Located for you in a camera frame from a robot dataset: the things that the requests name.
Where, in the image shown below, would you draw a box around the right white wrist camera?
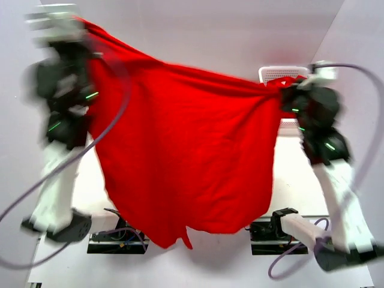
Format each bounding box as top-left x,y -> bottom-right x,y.
298,61 -> 338,90

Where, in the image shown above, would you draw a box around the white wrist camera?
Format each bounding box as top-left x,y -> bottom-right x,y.
298,61 -> 338,90
26,4 -> 85,42

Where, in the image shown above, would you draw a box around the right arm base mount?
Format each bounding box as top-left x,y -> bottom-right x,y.
244,218 -> 299,256

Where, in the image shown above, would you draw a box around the red t shirt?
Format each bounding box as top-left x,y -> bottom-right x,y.
74,16 -> 301,250

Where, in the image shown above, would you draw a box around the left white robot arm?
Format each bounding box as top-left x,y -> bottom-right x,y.
22,41 -> 97,243

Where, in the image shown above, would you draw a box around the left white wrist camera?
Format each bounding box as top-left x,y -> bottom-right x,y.
26,4 -> 85,42

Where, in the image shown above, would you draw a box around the white plastic basket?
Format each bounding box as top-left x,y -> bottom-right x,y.
258,65 -> 309,137

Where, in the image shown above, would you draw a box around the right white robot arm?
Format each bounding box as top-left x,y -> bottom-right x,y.
271,83 -> 383,272

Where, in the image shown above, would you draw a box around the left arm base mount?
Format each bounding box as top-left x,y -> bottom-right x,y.
87,208 -> 149,255

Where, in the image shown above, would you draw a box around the red shirts in basket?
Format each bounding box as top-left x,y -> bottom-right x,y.
264,76 -> 307,89

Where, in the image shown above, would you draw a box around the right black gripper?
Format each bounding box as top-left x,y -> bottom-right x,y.
277,78 -> 317,134

